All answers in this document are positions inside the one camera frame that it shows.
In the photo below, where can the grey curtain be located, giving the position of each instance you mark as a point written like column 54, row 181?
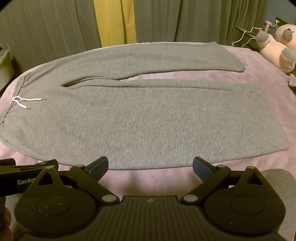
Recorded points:
column 196, row 20
column 46, row 30

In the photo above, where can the grey pants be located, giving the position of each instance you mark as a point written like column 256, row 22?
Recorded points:
column 143, row 120

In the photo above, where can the yellow curtain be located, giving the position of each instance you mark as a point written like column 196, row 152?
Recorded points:
column 115, row 20

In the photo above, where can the person's grey knit clothing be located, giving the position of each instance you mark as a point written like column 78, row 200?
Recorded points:
column 284, row 197

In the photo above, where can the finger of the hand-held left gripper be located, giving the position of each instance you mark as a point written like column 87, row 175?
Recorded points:
column 25, row 168

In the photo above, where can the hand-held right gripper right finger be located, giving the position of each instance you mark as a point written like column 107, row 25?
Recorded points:
column 203, row 168

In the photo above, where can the dark side table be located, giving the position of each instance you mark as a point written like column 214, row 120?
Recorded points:
column 248, row 39

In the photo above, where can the pink plush toy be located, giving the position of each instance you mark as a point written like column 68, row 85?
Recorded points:
column 279, row 49

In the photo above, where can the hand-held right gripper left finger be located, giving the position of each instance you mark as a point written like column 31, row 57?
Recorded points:
column 99, row 166

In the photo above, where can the pink blanket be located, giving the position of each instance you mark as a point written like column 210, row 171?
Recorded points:
column 266, row 74

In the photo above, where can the grey cushion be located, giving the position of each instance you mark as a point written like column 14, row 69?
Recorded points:
column 5, row 69

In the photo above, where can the person's left forearm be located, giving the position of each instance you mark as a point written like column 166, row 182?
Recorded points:
column 4, row 220

